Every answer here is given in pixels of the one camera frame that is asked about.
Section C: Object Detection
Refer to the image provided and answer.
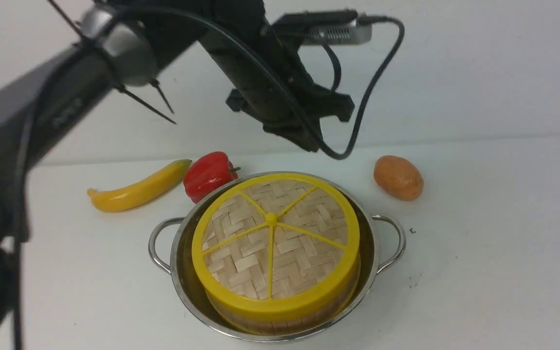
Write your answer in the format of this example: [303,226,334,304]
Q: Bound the orange-brown toy potato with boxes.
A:
[373,155,424,201]

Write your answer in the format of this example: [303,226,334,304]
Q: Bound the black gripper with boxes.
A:
[225,58,355,153]

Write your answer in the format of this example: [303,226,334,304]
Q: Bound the stainless steel pot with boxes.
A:
[148,172,406,343]

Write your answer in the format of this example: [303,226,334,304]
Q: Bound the yellow toy banana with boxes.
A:
[87,159,193,213]

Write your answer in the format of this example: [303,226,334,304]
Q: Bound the red toy bell pepper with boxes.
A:
[183,151,240,203]

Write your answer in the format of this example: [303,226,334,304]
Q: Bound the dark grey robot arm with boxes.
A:
[0,0,360,349]

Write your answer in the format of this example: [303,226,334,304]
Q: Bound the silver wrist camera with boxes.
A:
[272,9,372,47]

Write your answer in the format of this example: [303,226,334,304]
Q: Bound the bamboo steamer basket yellow rim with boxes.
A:
[207,261,361,336]

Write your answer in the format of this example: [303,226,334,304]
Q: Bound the black camera cable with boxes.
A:
[10,5,405,350]

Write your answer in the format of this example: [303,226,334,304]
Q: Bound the woven bamboo steamer lid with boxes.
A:
[191,173,360,310]

